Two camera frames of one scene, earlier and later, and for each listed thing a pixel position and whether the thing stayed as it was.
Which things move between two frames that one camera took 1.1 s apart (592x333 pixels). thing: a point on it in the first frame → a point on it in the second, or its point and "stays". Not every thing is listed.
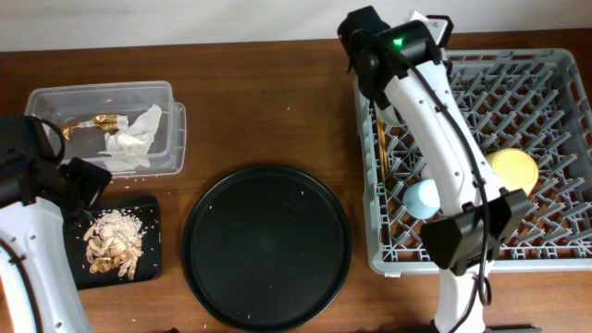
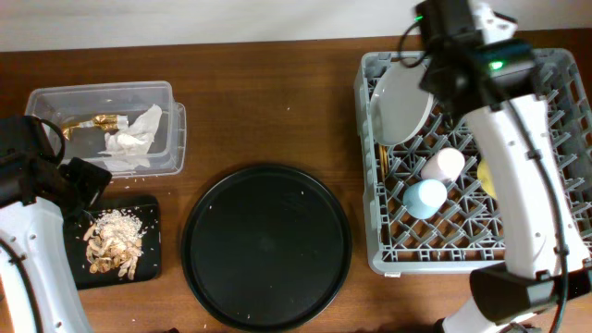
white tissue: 129,147 stays
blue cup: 421,199 stays
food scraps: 113,241 stays
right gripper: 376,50 → 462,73
